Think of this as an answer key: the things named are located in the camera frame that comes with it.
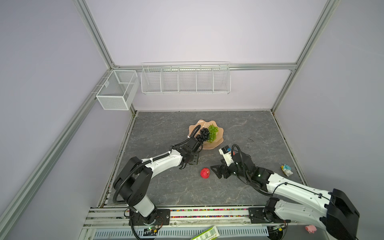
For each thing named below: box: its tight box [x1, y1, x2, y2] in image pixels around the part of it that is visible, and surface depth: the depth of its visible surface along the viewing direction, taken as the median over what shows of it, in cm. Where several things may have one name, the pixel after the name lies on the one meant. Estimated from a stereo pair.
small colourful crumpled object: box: [280, 164, 294, 177], surface depth 88 cm
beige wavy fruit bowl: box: [187, 119, 224, 150], surface depth 104 cm
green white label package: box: [191, 225, 220, 240], surface depth 67 cm
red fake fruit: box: [200, 167, 211, 179], surface depth 86 cm
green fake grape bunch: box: [207, 123, 219, 143], surface depth 104 cm
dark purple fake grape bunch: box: [196, 127, 210, 143], surface depth 101 cm
